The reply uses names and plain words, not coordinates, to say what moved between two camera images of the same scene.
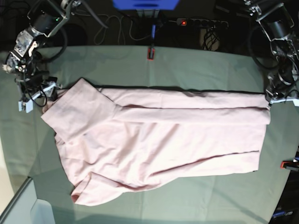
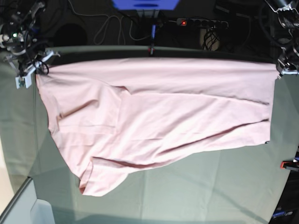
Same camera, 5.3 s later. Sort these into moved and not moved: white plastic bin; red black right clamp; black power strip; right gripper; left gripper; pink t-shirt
Moved: pink t-shirt; right gripper; left gripper
Not moved: red black right clamp; black power strip; white plastic bin
